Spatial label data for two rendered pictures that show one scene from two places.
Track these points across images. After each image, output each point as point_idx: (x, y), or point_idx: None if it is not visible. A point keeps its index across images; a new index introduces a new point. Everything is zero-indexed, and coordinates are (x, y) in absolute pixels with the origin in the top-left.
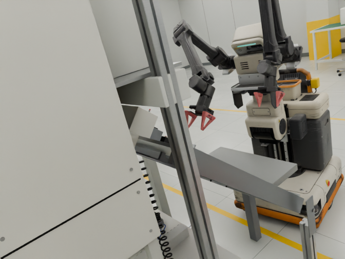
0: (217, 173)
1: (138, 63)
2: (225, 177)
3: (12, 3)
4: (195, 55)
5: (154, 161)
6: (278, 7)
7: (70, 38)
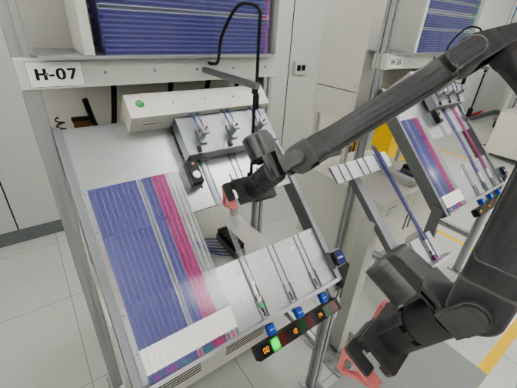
0: (70, 191)
1: (78, 45)
2: (74, 203)
3: None
4: (357, 114)
5: (366, 242)
6: None
7: None
